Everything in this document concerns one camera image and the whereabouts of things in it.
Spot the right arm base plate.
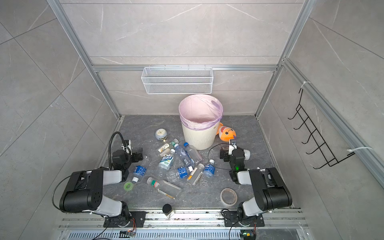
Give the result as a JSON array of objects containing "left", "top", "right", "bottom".
[{"left": 221, "top": 209, "right": 265, "bottom": 228}]

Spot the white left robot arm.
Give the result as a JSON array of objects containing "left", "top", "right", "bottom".
[{"left": 59, "top": 148, "right": 143, "bottom": 228}]

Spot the green tape roll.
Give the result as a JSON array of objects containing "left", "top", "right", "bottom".
[{"left": 124, "top": 182, "right": 135, "bottom": 192}]

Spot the small blue label bottle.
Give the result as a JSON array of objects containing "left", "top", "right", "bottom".
[{"left": 203, "top": 159, "right": 216, "bottom": 178}]

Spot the beige tape roll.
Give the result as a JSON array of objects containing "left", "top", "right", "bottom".
[{"left": 220, "top": 188, "right": 238, "bottom": 207}]

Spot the black wire hook rack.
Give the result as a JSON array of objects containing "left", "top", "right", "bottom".
[{"left": 288, "top": 89, "right": 355, "bottom": 170}]

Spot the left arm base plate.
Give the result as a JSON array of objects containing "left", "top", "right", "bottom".
[{"left": 103, "top": 211, "right": 147, "bottom": 228}]

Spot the cream plastic waste bin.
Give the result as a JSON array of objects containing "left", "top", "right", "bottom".
[{"left": 182, "top": 122, "right": 220, "bottom": 150}]

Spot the white wire mesh basket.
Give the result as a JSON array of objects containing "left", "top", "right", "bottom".
[{"left": 141, "top": 67, "right": 214, "bottom": 95}]

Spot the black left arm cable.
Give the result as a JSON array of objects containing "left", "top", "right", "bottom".
[{"left": 107, "top": 131, "right": 126, "bottom": 170}]

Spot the pink bin liner bag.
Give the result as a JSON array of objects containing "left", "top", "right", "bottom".
[{"left": 179, "top": 94, "right": 224, "bottom": 131}]

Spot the clear bottle blue cap right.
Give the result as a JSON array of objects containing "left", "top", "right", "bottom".
[{"left": 184, "top": 142, "right": 203, "bottom": 164}]

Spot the orange fish plush toy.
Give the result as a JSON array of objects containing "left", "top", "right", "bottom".
[{"left": 217, "top": 122, "right": 237, "bottom": 143}]

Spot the orange white label bottle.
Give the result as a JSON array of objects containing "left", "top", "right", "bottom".
[{"left": 187, "top": 164, "right": 205, "bottom": 186}]

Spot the clear bottle blue cap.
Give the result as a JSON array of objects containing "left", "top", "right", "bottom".
[
  {"left": 184, "top": 142, "right": 203, "bottom": 164},
  {"left": 174, "top": 144, "right": 195, "bottom": 169}
]

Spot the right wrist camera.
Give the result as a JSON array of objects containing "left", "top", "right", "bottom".
[{"left": 228, "top": 139, "right": 237, "bottom": 155}]

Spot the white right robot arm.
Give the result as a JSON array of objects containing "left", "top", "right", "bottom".
[{"left": 220, "top": 146, "right": 293, "bottom": 226}]

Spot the black lidded small jar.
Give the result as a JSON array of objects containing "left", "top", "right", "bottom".
[{"left": 162, "top": 204, "right": 175, "bottom": 219}]

